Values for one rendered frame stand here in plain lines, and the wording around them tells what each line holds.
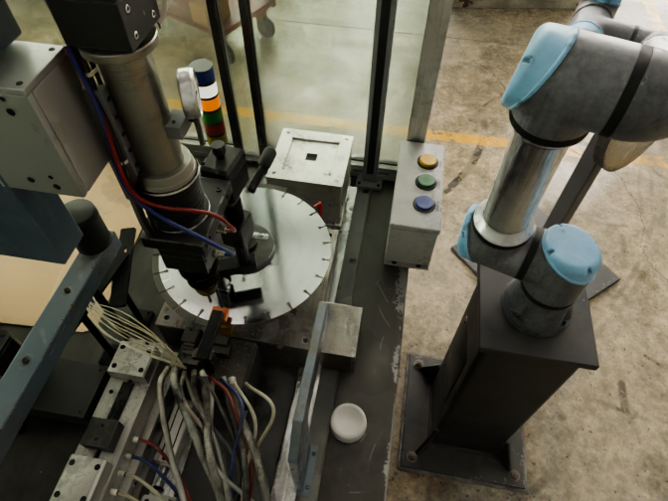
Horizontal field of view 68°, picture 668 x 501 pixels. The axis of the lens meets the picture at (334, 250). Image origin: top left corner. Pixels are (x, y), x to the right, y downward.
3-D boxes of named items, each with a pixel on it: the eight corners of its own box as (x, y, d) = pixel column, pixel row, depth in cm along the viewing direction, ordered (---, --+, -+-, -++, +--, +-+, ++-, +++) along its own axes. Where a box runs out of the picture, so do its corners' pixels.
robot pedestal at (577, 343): (517, 373, 181) (611, 250, 121) (524, 490, 157) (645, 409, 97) (409, 355, 185) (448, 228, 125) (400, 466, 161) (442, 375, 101)
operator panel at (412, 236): (395, 182, 135) (401, 139, 123) (434, 188, 134) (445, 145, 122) (383, 263, 118) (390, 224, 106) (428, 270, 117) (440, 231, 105)
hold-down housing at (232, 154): (233, 224, 83) (211, 128, 67) (259, 231, 82) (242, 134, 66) (218, 248, 79) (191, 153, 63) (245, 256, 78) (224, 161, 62)
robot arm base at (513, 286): (565, 284, 115) (583, 259, 107) (573, 342, 106) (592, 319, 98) (499, 274, 116) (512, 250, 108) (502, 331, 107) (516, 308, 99)
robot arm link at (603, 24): (631, 40, 87) (639, 12, 93) (567, 24, 90) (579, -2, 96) (610, 79, 93) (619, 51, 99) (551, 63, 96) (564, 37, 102)
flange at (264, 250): (272, 224, 99) (271, 216, 97) (276, 268, 92) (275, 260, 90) (217, 229, 98) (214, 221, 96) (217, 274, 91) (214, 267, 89)
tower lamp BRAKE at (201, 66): (197, 71, 100) (193, 58, 97) (218, 74, 99) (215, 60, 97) (189, 83, 97) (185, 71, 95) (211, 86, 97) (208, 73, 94)
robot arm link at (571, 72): (515, 290, 103) (642, 87, 55) (447, 262, 107) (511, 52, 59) (532, 246, 108) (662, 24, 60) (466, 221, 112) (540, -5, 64)
